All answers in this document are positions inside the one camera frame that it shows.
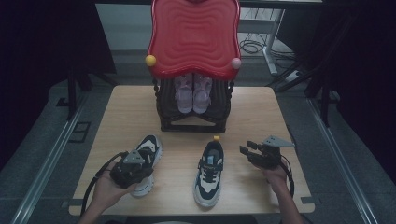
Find white desk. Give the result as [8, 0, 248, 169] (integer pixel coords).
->
[237, 0, 323, 77]

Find person's left hand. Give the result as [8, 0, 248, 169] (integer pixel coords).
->
[92, 172, 138, 210]

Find black floor cables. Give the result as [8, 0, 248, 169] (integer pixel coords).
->
[239, 31, 295, 62]

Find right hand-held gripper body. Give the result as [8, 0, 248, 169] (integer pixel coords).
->
[253, 134, 296, 171]

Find black floor frame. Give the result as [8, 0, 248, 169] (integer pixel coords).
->
[68, 120, 92, 144]

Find metal floor rail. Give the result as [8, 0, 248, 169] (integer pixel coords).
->
[306, 97, 379, 224]
[10, 92, 88, 224]

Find red and black shoe rack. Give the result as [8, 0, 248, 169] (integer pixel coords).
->
[145, 0, 243, 134]

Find hand-held gripper cable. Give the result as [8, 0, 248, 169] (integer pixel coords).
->
[279, 161, 296, 199]
[79, 151, 129, 217]

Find black curtain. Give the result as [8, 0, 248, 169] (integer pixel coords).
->
[276, 0, 396, 185]
[0, 0, 118, 162]

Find black stand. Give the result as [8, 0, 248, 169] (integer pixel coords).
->
[265, 59, 331, 127]
[55, 62, 118, 120]

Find purple sandal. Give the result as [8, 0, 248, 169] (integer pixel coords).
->
[192, 74, 213, 115]
[174, 73, 194, 115]

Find person's right hand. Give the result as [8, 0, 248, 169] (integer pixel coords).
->
[259, 160, 289, 189]

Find right hand-held gripper cable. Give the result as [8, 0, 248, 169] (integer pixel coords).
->
[279, 161, 296, 199]

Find navy and white sneaker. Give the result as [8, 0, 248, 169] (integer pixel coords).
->
[192, 135, 225, 209]
[129, 133, 163, 198]

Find white power strip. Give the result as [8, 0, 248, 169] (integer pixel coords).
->
[284, 70, 303, 83]

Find left hand-held gripper cable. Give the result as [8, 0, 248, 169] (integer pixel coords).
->
[79, 151, 129, 217]

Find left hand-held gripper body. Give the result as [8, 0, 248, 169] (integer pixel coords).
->
[109, 149, 155, 189]

